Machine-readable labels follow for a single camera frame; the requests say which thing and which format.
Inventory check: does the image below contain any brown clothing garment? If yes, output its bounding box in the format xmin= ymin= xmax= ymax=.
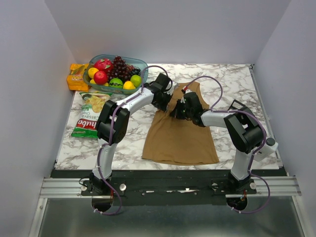
xmin=142 ymin=83 xmax=219 ymax=165

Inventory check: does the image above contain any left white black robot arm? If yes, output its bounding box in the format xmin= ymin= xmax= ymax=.
xmin=89 ymin=74 xmax=177 ymax=195

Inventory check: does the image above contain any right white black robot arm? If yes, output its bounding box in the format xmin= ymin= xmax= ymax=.
xmin=170 ymin=88 xmax=267 ymax=194

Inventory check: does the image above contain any black brooch display box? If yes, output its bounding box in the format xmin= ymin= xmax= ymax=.
xmin=228 ymin=99 xmax=246 ymax=111

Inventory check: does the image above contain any green lime right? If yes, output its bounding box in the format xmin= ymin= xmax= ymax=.
xmin=130 ymin=75 xmax=142 ymax=88

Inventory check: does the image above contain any yellow lemon front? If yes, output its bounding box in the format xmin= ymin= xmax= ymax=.
xmin=123 ymin=81 xmax=136 ymax=90

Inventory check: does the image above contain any yellow lemon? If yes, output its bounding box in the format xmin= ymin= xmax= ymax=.
xmin=123 ymin=81 xmax=136 ymax=90
xmin=88 ymin=67 xmax=99 ymax=79

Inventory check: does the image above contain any purple grape bunch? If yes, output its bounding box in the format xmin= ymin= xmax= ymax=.
xmin=107 ymin=56 xmax=141 ymax=82

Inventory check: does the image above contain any clear teal fruit bowl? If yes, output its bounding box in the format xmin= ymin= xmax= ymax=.
xmin=83 ymin=54 xmax=148 ymax=95

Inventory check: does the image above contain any red apple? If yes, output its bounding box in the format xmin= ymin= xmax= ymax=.
xmin=93 ymin=71 xmax=108 ymax=85

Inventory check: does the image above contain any red dragon fruit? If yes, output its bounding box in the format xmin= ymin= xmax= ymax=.
xmin=94 ymin=58 xmax=114 ymax=73

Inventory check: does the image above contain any green cassava chips bag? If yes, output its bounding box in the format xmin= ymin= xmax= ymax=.
xmin=71 ymin=91 xmax=112 ymax=138

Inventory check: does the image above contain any yellow lemon left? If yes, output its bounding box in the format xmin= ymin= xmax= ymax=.
xmin=88 ymin=67 xmax=99 ymax=79

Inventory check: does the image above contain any white bottle black cap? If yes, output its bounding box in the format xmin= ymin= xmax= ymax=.
xmin=254 ymin=137 xmax=278 ymax=162

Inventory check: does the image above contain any orange snack packet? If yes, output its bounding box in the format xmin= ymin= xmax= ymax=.
xmin=67 ymin=64 xmax=89 ymax=91

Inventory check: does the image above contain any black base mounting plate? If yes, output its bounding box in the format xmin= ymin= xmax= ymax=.
xmin=50 ymin=169 xmax=257 ymax=207

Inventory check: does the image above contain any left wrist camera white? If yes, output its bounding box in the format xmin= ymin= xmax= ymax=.
xmin=166 ymin=82 xmax=178 ymax=95

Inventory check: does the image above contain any aluminium frame rail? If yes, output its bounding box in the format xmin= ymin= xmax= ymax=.
xmin=39 ymin=176 xmax=302 ymax=198

